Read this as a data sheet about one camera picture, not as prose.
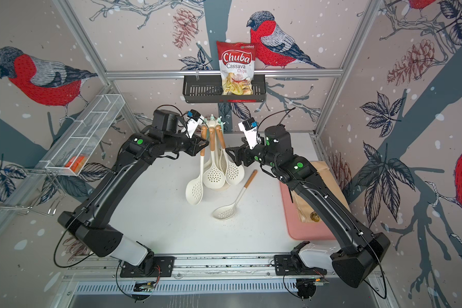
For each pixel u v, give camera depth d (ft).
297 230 2.71
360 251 1.22
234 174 2.93
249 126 1.81
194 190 2.63
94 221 1.34
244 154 1.87
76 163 2.16
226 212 2.86
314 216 2.79
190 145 2.04
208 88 3.11
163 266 2.41
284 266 2.40
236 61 2.68
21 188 1.86
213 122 2.29
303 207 2.89
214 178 2.88
